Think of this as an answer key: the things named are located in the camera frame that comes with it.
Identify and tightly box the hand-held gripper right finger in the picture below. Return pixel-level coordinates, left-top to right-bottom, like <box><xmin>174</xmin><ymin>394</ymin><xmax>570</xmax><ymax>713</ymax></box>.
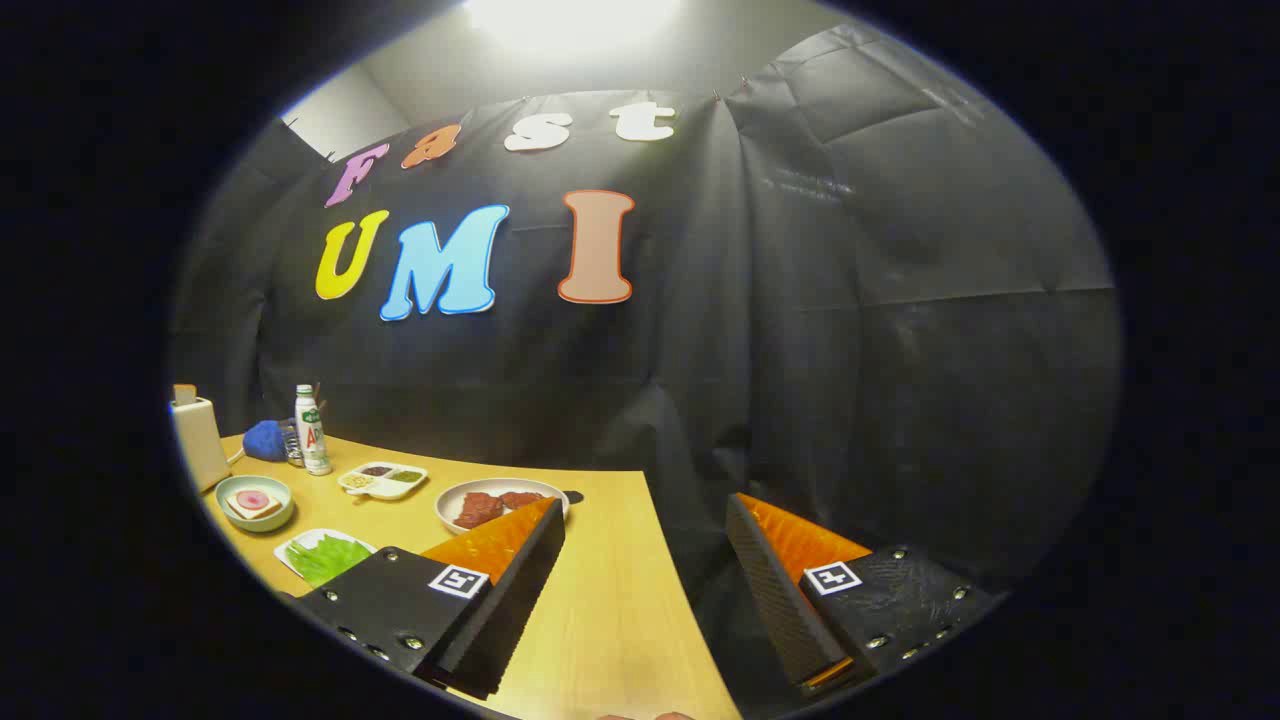
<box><xmin>725</xmin><ymin>492</ymin><xmax>1001</xmax><ymax>698</ymax></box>

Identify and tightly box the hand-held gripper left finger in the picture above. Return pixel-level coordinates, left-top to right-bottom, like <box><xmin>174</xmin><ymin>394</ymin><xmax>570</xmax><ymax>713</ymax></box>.
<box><xmin>296</xmin><ymin>497</ymin><xmax>567</xmax><ymax>701</ymax></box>

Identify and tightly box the green lettuce leaf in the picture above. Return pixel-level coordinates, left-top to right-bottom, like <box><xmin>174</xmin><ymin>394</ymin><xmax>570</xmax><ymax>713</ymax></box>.
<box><xmin>286</xmin><ymin>535</ymin><xmax>373</xmax><ymax>587</ymax></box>

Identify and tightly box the white round meat plate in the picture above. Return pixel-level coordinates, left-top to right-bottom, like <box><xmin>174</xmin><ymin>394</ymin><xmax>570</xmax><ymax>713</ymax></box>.
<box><xmin>435</xmin><ymin>478</ymin><xmax>571</xmax><ymax>537</ymax></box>

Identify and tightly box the white divided bean dish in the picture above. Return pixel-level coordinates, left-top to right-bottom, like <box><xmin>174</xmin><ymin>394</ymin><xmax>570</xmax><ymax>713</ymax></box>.
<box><xmin>337</xmin><ymin>461</ymin><xmax>429</xmax><ymax>501</ymax></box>

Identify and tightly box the white square plate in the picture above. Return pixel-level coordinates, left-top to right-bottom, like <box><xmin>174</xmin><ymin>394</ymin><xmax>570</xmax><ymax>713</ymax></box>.
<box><xmin>273</xmin><ymin>528</ymin><xmax>379</xmax><ymax>589</ymax></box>

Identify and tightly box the black backdrop cloth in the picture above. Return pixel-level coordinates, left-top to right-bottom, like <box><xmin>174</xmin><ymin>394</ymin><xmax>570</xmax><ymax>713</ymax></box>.
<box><xmin>168</xmin><ymin>22</ymin><xmax>1123</xmax><ymax>701</ymax></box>

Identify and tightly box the light green round plate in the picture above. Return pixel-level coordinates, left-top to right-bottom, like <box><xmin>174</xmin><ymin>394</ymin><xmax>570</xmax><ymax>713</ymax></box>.
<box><xmin>215</xmin><ymin>474</ymin><xmax>295</xmax><ymax>533</ymax></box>

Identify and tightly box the white drink bottle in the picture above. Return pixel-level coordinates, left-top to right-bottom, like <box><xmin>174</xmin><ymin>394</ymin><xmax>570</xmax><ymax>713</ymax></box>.
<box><xmin>294</xmin><ymin>385</ymin><xmax>333</xmax><ymax>477</ymax></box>

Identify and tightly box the bread slice with crust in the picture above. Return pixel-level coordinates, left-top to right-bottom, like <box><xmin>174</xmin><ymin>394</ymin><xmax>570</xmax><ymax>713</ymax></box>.
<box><xmin>223</xmin><ymin>488</ymin><xmax>285</xmax><ymax>521</ymax></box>

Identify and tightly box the blue cloth mitt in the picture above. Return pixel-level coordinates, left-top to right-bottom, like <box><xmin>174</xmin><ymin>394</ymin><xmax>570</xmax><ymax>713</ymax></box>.
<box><xmin>242</xmin><ymin>420</ymin><xmax>291</xmax><ymax>463</ymax></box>

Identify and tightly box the white toaster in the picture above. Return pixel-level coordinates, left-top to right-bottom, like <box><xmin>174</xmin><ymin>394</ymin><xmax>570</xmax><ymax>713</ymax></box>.
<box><xmin>170</xmin><ymin>396</ymin><xmax>233</xmax><ymax>493</ymax></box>

